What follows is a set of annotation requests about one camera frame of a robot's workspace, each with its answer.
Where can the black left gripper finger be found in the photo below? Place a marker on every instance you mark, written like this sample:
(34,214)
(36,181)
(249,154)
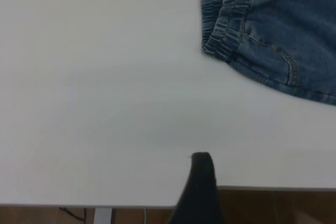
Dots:
(200,195)

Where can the blue denim jeans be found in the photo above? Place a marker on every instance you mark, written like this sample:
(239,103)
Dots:
(275,24)

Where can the grey metal table leg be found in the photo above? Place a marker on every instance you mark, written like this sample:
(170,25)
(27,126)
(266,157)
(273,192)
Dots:
(103,216)

